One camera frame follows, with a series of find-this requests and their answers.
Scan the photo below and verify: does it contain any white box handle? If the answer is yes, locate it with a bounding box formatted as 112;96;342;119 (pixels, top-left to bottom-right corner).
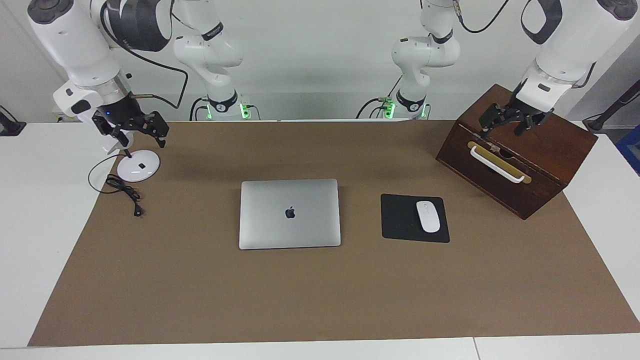
470;145;526;184

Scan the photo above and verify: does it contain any dark brown wooden box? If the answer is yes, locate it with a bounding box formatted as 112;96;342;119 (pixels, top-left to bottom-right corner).
435;83;599;221

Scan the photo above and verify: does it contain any brown table mat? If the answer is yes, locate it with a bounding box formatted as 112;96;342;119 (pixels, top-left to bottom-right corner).
27;120;640;347

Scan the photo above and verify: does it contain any black floor stand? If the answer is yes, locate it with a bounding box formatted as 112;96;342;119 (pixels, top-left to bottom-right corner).
582;80;640;133

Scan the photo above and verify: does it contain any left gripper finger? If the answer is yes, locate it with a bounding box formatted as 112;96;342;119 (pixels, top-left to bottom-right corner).
515;116;538;137
479;103;507;138

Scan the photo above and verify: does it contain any black clamp mount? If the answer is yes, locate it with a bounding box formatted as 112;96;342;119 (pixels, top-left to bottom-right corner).
0;105;27;137

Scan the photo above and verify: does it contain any black mouse pad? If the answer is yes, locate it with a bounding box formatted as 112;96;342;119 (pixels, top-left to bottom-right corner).
380;193;451;244

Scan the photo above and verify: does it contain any black left arm base cable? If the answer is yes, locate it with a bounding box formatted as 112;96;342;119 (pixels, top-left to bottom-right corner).
356;75;403;120

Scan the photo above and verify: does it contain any black right arm base cable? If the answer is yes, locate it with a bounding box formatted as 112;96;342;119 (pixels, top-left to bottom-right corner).
189;96;207;122

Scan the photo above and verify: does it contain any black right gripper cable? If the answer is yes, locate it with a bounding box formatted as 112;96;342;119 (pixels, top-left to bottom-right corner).
100;0;190;110

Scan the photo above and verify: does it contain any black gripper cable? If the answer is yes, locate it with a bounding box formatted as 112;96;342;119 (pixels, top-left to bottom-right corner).
100;0;190;110
452;0;511;34

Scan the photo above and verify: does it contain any white desk lamp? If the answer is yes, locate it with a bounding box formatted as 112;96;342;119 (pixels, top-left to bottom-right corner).
102;135;161;183

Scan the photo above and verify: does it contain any black lamp power cable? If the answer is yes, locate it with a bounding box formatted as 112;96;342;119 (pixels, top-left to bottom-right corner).
88;154;145;218

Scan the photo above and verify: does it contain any white computer mouse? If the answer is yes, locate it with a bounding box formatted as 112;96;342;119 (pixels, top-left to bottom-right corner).
416;200;441;234

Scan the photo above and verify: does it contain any black arm base cable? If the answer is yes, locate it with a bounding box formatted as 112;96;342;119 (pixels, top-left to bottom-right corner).
356;75;403;120
189;96;207;122

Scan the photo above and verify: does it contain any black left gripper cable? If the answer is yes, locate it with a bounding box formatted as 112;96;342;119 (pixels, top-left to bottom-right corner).
452;0;511;34

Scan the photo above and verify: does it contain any blue crate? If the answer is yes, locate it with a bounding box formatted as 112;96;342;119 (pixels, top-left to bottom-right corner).
616;125;640;177

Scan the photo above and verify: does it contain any silver Apple laptop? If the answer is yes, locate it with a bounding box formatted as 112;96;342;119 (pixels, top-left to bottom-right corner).
238;178;342;251

